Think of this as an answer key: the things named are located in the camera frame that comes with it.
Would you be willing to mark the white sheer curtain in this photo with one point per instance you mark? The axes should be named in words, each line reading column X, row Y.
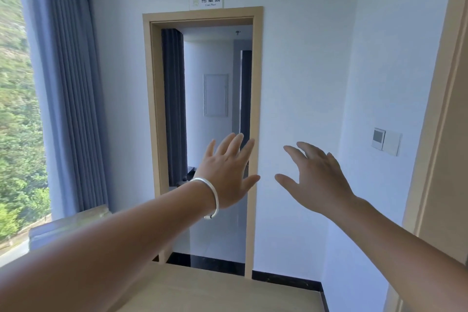
column 38, row 103

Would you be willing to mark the person's right hand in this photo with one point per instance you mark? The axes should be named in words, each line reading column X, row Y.
column 321, row 187

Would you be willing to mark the beige open doorway frame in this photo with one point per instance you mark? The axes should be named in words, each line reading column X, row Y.
column 150, row 103

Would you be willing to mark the brown cardboard box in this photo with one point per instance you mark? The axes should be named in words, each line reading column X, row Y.
column 66, row 226

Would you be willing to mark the white wall thermostat panel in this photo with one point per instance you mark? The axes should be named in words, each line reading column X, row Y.
column 378, row 138

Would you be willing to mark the white wall sign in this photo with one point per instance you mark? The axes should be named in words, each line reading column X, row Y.
column 206, row 1

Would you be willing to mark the person's left forearm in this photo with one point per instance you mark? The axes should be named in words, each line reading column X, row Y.
column 91, row 257

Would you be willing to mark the person's right forearm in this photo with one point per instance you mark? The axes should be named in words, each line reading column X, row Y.
column 402, row 249

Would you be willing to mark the dark framed window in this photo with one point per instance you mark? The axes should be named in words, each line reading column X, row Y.
column 14, row 140

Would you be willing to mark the person's left hand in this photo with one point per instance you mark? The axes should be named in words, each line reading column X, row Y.
column 226, row 176

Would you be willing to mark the blue grey curtain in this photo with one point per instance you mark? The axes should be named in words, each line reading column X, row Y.
column 66, row 66

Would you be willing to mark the dark blue room curtain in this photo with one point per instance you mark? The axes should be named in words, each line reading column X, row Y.
column 173, row 103

